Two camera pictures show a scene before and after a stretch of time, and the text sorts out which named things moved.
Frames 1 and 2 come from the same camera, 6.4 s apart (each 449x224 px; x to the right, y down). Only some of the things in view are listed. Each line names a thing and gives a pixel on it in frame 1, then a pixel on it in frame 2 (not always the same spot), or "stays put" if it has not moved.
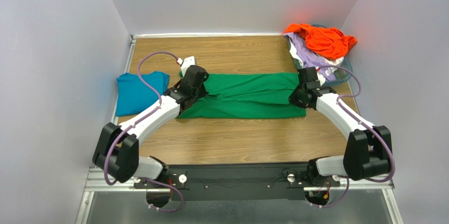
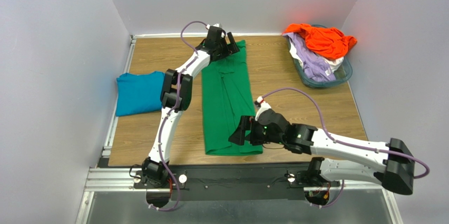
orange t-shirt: (324, 42) stays put
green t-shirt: (246, 96) to (227, 96)
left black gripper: (198, 90) to (226, 46)
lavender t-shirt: (311, 58) stays put
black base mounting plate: (223, 182) stays put
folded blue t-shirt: (133, 96) stays put
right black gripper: (296, 96) to (246, 130)
